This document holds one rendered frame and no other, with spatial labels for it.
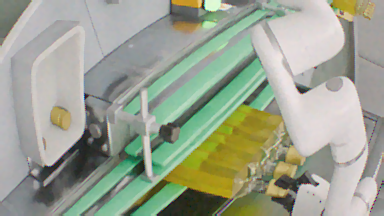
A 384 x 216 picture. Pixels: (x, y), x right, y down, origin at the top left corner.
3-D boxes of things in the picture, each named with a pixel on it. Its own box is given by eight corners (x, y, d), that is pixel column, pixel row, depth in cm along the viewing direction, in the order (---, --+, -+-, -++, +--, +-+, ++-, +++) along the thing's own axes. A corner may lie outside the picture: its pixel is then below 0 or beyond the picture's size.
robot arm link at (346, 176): (346, 124, 97) (358, 197, 107) (308, 180, 92) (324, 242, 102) (372, 131, 90) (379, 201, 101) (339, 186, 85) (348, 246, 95)
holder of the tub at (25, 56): (27, 173, 112) (48, 189, 109) (11, 57, 98) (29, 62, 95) (62, 139, 125) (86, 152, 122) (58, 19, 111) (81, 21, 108)
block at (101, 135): (85, 147, 123) (111, 160, 120) (79, 103, 118) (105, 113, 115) (93, 139, 126) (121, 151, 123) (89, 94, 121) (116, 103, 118)
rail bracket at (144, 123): (113, 168, 121) (173, 193, 116) (104, 83, 113) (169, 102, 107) (121, 161, 123) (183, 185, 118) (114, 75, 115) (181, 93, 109)
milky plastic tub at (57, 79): (23, 155, 109) (46, 171, 105) (11, 57, 98) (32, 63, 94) (60, 117, 122) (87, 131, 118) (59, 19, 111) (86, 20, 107)
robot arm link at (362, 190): (361, 214, 94) (382, 178, 98) (330, 199, 100) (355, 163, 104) (352, 245, 104) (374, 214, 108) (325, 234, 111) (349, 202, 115)
